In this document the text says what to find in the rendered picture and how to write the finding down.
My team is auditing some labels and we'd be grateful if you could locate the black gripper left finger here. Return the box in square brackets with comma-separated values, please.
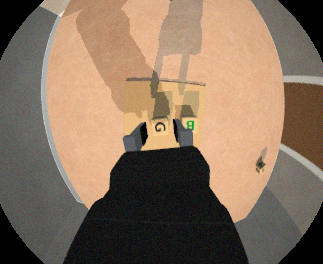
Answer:
[122, 122, 148, 152]

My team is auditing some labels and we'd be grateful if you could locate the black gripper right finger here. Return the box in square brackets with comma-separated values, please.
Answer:
[173, 119, 193, 147]

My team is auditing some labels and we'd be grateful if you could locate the tan flat mat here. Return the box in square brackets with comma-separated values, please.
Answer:
[124, 81, 207, 151]

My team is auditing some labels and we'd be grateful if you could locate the tan block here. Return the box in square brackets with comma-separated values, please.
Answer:
[180, 115, 198, 133]
[256, 161, 266, 175]
[151, 116, 169, 136]

